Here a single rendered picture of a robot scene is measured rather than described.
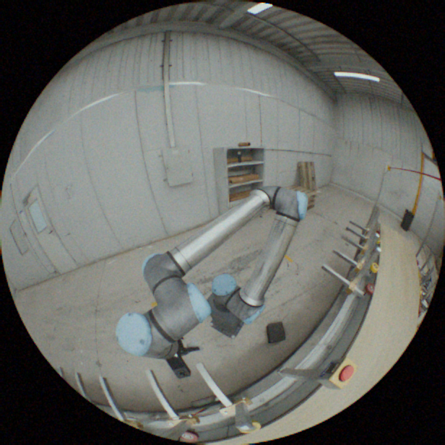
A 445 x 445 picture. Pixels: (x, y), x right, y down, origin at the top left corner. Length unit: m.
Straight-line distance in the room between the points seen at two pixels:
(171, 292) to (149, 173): 2.17
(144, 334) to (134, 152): 2.29
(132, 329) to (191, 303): 0.13
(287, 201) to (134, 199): 2.30
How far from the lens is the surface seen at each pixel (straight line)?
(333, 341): 1.14
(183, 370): 0.49
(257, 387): 0.88
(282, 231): 0.57
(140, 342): 0.29
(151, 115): 2.44
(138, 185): 2.39
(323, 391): 0.80
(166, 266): 0.36
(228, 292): 0.75
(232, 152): 2.72
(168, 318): 0.28
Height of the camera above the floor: 1.54
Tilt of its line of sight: 33 degrees down
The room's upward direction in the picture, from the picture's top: 5 degrees counter-clockwise
